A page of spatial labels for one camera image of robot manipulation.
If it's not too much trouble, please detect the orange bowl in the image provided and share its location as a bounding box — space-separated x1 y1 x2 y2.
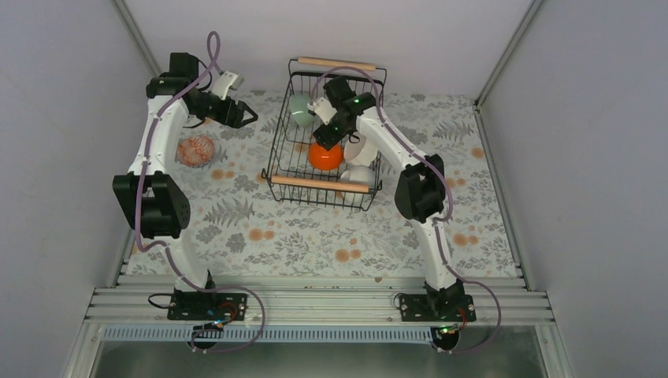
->
307 143 343 171

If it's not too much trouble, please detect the mint green bowl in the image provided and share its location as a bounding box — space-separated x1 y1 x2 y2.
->
288 94 314 128

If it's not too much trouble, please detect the red patterned bowl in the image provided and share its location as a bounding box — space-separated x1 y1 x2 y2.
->
176 135 216 168

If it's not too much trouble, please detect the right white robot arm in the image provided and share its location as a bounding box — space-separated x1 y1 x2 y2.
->
313 76 465 321

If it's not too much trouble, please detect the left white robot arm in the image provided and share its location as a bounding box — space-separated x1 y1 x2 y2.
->
112 53 258 319

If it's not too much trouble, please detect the white cylindrical bowl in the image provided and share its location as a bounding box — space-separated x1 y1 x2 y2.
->
343 132 378 167

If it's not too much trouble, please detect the white round bowl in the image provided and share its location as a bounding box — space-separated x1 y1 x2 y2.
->
340 165 375 206

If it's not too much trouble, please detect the floral table mat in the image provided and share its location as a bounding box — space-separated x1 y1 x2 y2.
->
172 91 516 277

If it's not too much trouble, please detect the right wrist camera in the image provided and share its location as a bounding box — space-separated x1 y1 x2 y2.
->
307 97 337 124

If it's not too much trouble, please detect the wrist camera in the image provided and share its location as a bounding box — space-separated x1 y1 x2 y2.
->
307 97 337 124
210 71 244 100

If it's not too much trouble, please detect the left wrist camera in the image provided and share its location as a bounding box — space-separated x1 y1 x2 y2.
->
210 71 244 100

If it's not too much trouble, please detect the black wire dish rack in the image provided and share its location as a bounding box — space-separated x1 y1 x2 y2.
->
262 59 382 211

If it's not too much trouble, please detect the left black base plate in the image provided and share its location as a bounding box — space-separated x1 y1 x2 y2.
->
167 291 248 322

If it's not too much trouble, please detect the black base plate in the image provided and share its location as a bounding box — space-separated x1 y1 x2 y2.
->
167 291 248 322
393 293 477 323

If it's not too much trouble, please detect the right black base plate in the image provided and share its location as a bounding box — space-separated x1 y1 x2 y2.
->
393 293 477 323

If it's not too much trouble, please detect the aluminium mounting rail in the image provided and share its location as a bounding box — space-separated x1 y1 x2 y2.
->
84 275 555 326

